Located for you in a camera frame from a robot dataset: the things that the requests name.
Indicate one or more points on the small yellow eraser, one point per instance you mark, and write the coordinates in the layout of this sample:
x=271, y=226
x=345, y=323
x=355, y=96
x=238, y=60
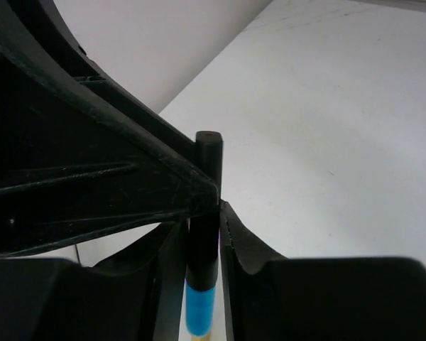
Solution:
x=202, y=338

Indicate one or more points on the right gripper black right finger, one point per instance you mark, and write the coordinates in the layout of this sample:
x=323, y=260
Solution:
x=268, y=296

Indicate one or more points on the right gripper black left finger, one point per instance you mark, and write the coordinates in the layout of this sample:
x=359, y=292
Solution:
x=135, y=294

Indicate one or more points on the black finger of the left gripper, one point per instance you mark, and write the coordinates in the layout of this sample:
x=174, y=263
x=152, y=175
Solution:
x=80, y=157

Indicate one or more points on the blue cap black highlighter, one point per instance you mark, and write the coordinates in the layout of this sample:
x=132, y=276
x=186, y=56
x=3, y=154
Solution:
x=202, y=256

